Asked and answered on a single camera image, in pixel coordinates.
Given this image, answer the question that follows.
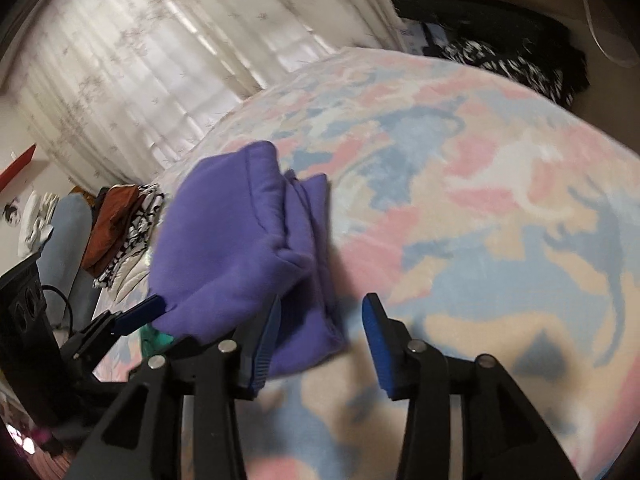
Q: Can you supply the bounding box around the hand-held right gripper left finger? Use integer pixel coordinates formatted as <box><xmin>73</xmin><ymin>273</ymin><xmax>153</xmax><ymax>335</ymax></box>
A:
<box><xmin>65</xmin><ymin>294</ymin><xmax>283</xmax><ymax>480</ymax></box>

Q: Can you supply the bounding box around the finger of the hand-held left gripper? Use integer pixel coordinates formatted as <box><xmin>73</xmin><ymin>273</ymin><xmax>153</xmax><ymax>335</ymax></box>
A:
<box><xmin>75</xmin><ymin>295</ymin><xmax>167</xmax><ymax>358</ymax></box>

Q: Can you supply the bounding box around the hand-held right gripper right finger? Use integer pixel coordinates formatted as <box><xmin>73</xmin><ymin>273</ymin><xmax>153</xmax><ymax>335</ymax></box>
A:
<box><xmin>361</xmin><ymin>292</ymin><xmax>581</xmax><ymax>480</ymax></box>

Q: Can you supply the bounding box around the purple hoodie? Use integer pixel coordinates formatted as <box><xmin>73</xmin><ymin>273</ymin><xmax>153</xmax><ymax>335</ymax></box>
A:
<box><xmin>146</xmin><ymin>140</ymin><xmax>349</xmax><ymax>380</ymax></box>

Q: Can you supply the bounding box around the stack of folded clothes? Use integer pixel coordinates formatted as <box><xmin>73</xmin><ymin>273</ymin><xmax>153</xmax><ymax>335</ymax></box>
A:
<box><xmin>94</xmin><ymin>184</ymin><xmax>167</xmax><ymax>290</ymax></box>

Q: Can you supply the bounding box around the dark clothes pile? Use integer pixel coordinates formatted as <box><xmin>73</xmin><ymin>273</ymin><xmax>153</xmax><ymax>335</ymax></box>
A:
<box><xmin>394</xmin><ymin>0</ymin><xmax>592</xmax><ymax>108</ymax></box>

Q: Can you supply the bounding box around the teal green cloth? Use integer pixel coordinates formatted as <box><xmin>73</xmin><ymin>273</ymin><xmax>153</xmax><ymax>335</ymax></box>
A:
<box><xmin>139</xmin><ymin>324</ymin><xmax>175</xmax><ymax>357</ymax></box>

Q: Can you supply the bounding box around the rust brown folded garment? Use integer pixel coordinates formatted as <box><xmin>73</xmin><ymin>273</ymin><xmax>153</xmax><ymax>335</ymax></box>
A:
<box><xmin>81</xmin><ymin>185</ymin><xmax>142</xmax><ymax>272</ymax></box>

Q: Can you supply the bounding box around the blue-grey pillow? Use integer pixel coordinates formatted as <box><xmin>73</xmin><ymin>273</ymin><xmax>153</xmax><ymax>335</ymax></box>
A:
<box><xmin>36</xmin><ymin>194</ymin><xmax>102</xmax><ymax>328</ymax></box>

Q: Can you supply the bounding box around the dark folded garment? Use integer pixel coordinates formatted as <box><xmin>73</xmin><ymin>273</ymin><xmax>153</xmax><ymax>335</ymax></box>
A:
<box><xmin>91</xmin><ymin>187</ymin><xmax>112</xmax><ymax>223</ymax></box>

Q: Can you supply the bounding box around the white cloth pile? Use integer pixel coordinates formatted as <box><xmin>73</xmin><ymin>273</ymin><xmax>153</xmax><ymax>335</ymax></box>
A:
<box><xmin>19</xmin><ymin>191</ymin><xmax>62</xmax><ymax>252</ymax></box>

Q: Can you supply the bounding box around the pastel printed blanket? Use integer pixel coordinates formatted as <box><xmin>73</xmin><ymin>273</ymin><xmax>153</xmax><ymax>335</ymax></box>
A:
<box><xmin>92</xmin><ymin>46</ymin><xmax>640</xmax><ymax>480</ymax></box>

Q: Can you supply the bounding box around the white floral curtain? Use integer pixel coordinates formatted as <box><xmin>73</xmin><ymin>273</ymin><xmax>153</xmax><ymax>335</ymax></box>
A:
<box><xmin>15</xmin><ymin>0</ymin><xmax>403</xmax><ymax>192</ymax></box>

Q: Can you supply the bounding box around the black cable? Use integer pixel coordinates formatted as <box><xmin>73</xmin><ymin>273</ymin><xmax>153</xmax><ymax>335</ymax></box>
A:
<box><xmin>41</xmin><ymin>285</ymin><xmax>72</xmax><ymax>332</ymax></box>

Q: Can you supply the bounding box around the red wall shelf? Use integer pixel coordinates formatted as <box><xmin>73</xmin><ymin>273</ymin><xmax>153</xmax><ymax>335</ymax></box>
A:
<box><xmin>0</xmin><ymin>143</ymin><xmax>39</xmax><ymax>192</ymax></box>

